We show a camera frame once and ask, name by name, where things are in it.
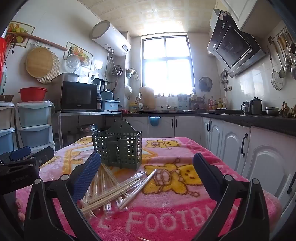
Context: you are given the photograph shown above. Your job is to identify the white perforated steamer plate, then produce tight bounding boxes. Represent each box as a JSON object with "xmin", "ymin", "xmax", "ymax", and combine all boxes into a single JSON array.
[{"xmin": 66, "ymin": 54, "xmax": 81, "ymax": 70}]

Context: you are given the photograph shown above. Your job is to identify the white water heater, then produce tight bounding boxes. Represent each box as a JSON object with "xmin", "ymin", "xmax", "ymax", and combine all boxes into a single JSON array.
[{"xmin": 92, "ymin": 20, "xmax": 132, "ymax": 57}]

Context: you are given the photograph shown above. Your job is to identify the fruit wall poster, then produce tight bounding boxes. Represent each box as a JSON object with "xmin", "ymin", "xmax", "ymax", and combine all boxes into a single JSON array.
[
  {"xmin": 63, "ymin": 41, "xmax": 93, "ymax": 69},
  {"xmin": 5, "ymin": 21, "xmax": 36, "ymax": 48}
]

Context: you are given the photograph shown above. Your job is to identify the pink printed blanket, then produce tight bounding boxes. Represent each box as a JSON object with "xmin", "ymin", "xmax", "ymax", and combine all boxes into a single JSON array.
[{"xmin": 15, "ymin": 137, "xmax": 282, "ymax": 241}]

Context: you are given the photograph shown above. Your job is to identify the black microwave oven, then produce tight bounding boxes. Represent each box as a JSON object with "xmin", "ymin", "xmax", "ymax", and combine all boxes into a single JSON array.
[{"xmin": 60, "ymin": 81, "xmax": 99, "ymax": 111}]

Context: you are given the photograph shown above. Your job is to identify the kitchen window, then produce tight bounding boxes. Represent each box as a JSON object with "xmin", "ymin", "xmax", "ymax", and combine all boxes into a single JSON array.
[{"xmin": 141, "ymin": 35, "xmax": 195, "ymax": 93}]

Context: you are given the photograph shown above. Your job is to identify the blue hanging bin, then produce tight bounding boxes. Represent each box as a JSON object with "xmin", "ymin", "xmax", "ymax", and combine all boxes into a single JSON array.
[{"xmin": 148, "ymin": 116, "xmax": 161, "ymax": 127}]

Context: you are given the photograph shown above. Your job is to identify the white upper cabinet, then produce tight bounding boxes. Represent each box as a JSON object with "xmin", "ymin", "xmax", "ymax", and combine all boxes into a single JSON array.
[{"xmin": 209, "ymin": 0, "xmax": 285, "ymax": 37}]

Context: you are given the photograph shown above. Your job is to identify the row of hanging metal ladles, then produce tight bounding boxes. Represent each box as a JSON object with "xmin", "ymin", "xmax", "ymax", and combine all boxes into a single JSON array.
[{"xmin": 274, "ymin": 26, "xmax": 296, "ymax": 80}]

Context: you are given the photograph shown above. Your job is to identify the striped woven round mat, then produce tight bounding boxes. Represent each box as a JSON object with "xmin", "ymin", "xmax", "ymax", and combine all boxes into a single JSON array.
[{"xmin": 37, "ymin": 51, "xmax": 61, "ymax": 84}]

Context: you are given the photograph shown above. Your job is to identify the red plastic bag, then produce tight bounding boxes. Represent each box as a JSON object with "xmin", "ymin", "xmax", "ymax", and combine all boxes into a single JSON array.
[{"xmin": 0, "ymin": 37, "xmax": 7, "ymax": 87}]

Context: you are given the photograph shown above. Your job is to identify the dark glass bottle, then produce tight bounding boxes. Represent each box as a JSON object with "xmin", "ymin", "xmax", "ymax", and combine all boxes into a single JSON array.
[{"xmin": 96, "ymin": 85, "xmax": 102, "ymax": 110}]

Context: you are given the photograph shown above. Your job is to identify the round bamboo tray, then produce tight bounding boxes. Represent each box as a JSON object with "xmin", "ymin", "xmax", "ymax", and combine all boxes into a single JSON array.
[{"xmin": 25, "ymin": 48, "xmax": 54, "ymax": 78}]

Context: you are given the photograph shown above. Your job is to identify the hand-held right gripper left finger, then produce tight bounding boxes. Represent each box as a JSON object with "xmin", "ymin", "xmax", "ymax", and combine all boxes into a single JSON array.
[{"xmin": 24, "ymin": 151, "xmax": 103, "ymax": 241}]

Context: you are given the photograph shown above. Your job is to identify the stacked steel pots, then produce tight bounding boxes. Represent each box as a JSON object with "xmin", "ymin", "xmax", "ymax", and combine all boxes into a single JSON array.
[{"xmin": 77, "ymin": 123, "xmax": 98, "ymax": 135}]

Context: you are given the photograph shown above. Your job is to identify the black electric kettle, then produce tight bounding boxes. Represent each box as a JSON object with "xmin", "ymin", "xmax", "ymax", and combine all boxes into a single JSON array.
[{"xmin": 92, "ymin": 78, "xmax": 106, "ymax": 93}]

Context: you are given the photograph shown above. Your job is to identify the hanging small kitchen utensils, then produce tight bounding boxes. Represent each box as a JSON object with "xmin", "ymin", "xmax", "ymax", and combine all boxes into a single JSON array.
[{"xmin": 219, "ymin": 69, "xmax": 230, "ymax": 91}]

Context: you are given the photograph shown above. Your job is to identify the white base cabinets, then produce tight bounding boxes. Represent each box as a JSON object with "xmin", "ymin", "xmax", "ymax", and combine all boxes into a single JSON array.
[{"xmin": 122, "ymin": 115, "xmax": 296, "ymax": 209}]

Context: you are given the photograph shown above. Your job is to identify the bunch of wooden chopsticks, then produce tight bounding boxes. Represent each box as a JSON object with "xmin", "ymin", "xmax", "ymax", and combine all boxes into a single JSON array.
[{"xmin": 80, "ymin": 163, "xmax": 160, "ymax": 218}]

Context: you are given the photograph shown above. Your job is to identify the blue-grey dish box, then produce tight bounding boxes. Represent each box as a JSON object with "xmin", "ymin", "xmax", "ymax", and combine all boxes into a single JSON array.
[{"xmin": 102, "ymin": 99, "xmax": 120, "ymax": 111}]

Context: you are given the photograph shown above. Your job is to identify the coiled grey hose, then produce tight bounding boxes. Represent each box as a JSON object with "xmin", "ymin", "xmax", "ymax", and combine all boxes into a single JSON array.
[{"xmin": 110, "ymin": 65, "xmax": 123, "ymax": 77}]

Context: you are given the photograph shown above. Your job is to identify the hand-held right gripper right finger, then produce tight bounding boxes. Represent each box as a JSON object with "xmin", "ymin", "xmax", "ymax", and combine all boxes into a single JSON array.
[{"xmin": 193, "ymin": 152, "xmax": 270, "ymax": 241}]

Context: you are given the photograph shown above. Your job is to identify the black kitchen countertop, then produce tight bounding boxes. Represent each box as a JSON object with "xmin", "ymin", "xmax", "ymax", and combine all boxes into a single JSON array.
[{"xmin": 122, "ymin": 108, "xmax": 296, "ymax": 138}]

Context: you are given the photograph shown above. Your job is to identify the red plastic basin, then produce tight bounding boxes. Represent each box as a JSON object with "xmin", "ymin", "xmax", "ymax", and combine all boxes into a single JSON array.
[{"xmin": 19, "ymin": 87, "xmax": 48, "ymax": 102}]

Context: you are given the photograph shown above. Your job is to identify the black range hood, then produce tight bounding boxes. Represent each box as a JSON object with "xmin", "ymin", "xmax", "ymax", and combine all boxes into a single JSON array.
[{"xmin": 207, "ymin": 9, "xmax": 267, "ymax": 78}]

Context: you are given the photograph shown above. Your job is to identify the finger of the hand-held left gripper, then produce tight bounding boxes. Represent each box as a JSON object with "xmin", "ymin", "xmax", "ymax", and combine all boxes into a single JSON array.
[
  {"xmin": 27, "ymin": 146, "xmax": 55, "ymax": 168},
  {"xmin": 0, "ymin": 146, "xmax": 31, "ymax": 163}
]

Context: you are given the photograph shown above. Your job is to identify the pile of ginger roots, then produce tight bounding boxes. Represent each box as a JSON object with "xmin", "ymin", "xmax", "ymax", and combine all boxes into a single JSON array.
[{"xmin": 280, "ymin": 101, "xmax": 296, "ymax": 119}]

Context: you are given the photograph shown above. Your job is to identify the pale cutting board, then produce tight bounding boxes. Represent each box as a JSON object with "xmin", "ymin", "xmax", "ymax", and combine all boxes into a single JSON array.
[{"xmin": 139, "ymin": 86, "xmax": 155, "ymax": 109}]

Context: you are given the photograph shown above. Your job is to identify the cluster of condiment bottles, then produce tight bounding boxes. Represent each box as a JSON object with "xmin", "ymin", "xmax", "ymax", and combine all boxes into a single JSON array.
[{"xmin": 208, "ymin": 96, "xmax": 227, "ymax": 110}]

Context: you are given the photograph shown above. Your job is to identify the pale blue plastic drawer unit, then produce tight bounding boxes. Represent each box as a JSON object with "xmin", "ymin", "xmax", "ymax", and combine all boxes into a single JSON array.
[
  {"xmin": 16, "ymin": 101, "xmax": 55, "ymax": 151},
  {"xmin": 0, "ymin": 101, "xmax": 16, "ymax": 156}
]

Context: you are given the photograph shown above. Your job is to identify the green perforated utensil basket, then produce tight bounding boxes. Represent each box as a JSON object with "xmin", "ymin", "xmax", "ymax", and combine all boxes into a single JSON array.
[{"xmin": 92, "ymin": 120, "xmax": 143, "ymax": 171}]

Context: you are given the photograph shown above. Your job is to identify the wire mesh skimmer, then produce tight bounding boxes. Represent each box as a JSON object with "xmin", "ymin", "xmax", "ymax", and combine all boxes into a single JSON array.
[{"xmin": 267, "ymin": 46, "xmax": 284, "ymax": 91}]

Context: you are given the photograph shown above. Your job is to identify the small wall fan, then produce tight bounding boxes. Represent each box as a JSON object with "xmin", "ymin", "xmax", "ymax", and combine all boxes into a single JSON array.
[{"xmin": 198, "ymin": 76, "xmax": 213, "ymax": 91}]

